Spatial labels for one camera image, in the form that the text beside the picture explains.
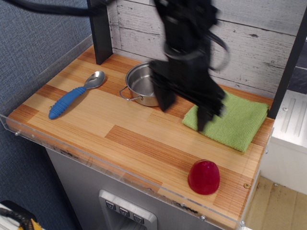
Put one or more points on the blue-handled metal spoon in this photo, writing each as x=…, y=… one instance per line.
x=60, y=106

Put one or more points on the left black vertical post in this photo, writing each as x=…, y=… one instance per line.
x=101, y=36

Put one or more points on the clear acrylic table guard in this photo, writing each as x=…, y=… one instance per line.
x=141, y=146

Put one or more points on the green folded cloth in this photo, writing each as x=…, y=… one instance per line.
x=240, y=123

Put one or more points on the red dome-shaped object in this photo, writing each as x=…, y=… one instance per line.
x=204, y=177

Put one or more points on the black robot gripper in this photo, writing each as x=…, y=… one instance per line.
x=187, y=75

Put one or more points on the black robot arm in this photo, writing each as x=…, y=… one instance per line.
x=187, y=47

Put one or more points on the white toy appliance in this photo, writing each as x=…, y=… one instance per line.
x=285, y=159

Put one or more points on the small steel pot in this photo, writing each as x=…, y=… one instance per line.
x=139, y=87

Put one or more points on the right black vertical post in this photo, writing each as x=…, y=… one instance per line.
x=289, y=68

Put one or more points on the grey toy fridge cabinet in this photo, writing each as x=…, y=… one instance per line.
x=101, y=202

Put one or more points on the black vertical post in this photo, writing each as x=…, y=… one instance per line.
x=289, y=68
x=101, y=36

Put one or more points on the yellow object at corner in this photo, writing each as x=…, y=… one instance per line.
x=30, y=224

